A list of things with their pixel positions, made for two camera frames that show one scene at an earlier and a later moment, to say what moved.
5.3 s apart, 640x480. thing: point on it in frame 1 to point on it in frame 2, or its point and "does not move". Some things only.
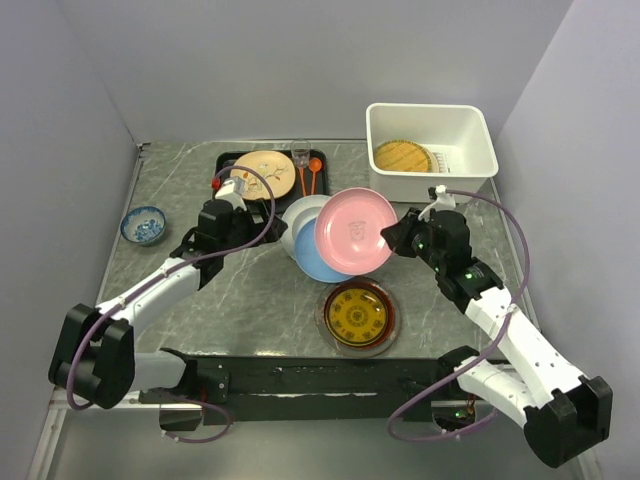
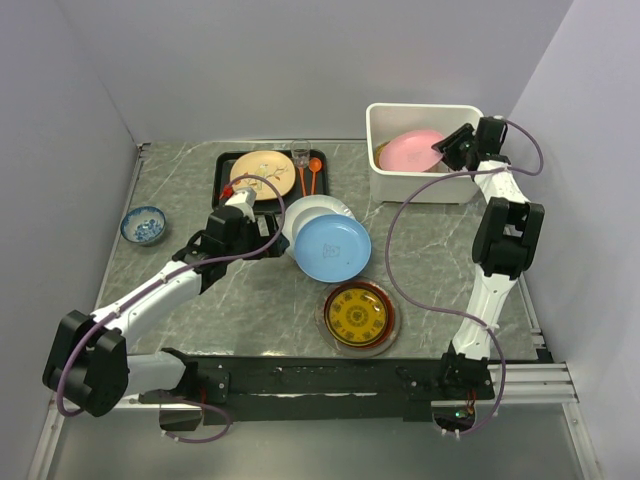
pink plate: x=348 y=230 to x=411 y=151
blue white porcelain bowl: x=143 y=225 does not move
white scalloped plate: x=298 y=212 does not move
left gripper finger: x=258 y=212 to x=271 y=223
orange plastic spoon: x=315 y=165 does not move
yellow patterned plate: x=357 y=316 does not move
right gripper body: x=421 y=239 to x=469 y=146
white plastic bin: x=459 y=131 does not move
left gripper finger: x=276 y=231 to x=278 y=248
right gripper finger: x=399 y=236 to x=460 y=144
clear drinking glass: x=300 y=153 does not move
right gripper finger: x=406 y=249 to x=455 y=155
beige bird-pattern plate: x=276 y=168 does not move
